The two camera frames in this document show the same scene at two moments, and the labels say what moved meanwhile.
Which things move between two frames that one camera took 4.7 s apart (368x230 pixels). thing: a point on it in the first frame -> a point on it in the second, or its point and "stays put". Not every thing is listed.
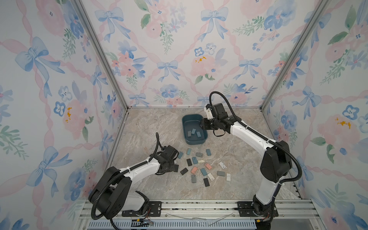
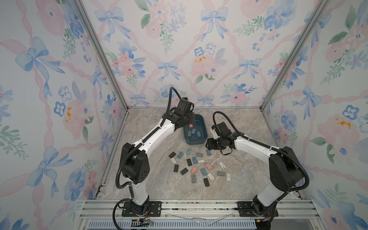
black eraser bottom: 206,182 stays put
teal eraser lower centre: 204,171 stays put
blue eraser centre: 194,160 stays put
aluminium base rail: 293,214 stays put
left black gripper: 173,166 -> 191,115
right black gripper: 204,125 -> 210,144
